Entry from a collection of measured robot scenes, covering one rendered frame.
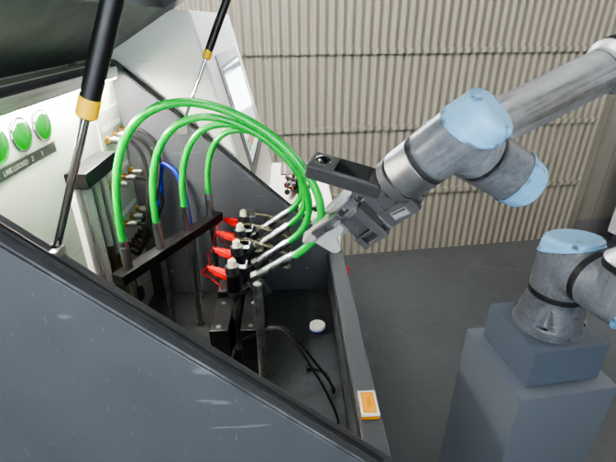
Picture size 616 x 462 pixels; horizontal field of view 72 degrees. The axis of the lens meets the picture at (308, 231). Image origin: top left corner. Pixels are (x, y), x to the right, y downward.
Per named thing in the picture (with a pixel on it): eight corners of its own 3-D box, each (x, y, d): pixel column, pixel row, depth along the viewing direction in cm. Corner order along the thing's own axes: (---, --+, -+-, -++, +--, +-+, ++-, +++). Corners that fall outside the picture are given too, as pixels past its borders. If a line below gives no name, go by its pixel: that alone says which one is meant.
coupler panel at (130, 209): (137, 247, 100) (110, 114, 86) (123, 247, 100) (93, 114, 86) (153, 223, 112) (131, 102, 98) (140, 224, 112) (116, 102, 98)
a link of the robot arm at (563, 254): (557, 269, 101) (573, 217, 95) (609, 301, 90) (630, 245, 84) (516, 277, 98) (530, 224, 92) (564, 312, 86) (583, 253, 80)
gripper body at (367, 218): (361, 253, 67) (419, 216, 58) (322, 216, 65) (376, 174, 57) (373, 224, 72) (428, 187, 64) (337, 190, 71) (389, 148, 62)
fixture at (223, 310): (262, 385, 91) (258, 328, 84) (215, 386, 91) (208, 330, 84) (269, 293, 121) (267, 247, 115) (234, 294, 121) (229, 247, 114)
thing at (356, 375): (382, 519, 70) (391, 456, 63) (357, 521, 70) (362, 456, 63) (340, 299, 126) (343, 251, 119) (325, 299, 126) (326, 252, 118)
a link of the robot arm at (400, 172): (398, 154, 54) (411, 126, 60) (373, 174, 57) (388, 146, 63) (437, 194, 55) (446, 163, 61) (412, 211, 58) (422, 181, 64)
